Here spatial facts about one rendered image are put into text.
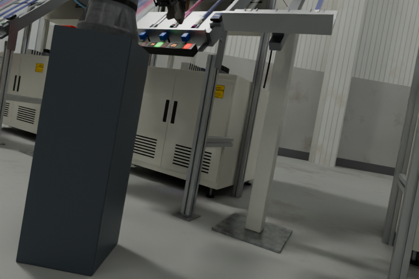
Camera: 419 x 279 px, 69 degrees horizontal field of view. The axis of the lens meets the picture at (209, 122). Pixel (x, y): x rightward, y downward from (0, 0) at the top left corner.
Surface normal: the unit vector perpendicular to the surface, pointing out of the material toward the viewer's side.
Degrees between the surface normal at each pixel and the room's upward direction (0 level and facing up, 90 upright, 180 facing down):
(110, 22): 73
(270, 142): 90
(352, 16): 90
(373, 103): 90
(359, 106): 90
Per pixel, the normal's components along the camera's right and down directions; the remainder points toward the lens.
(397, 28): -0.03, 0.02
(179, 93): -0.47, -0.06
